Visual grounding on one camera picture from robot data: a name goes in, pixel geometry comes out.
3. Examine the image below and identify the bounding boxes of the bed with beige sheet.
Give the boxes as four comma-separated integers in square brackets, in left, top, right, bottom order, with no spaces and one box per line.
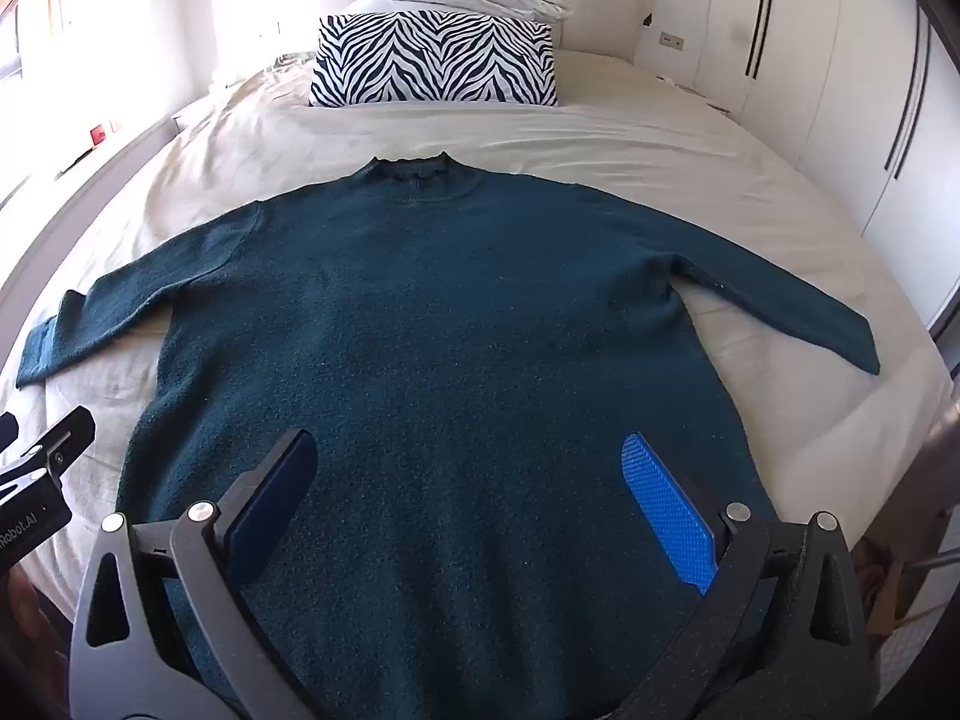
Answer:
[0,47,955,620]

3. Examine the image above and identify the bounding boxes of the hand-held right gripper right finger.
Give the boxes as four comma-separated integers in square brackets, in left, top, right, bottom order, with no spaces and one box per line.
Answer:
[619,431,880,720]

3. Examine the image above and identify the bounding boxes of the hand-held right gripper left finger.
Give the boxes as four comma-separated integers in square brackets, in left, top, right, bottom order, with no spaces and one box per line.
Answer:
[67,427,322,720]

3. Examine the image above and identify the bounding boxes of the dark teal knit sweater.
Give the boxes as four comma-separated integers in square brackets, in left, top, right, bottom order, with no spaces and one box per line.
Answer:
[16,152,881,720]

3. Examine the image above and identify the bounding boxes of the white wardrobe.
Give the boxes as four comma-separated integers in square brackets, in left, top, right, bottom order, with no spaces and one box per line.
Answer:
[637,0,960,335]

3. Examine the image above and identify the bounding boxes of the zebra print pillow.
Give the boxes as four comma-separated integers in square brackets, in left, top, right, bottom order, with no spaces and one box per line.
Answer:
[307,11,562,109]

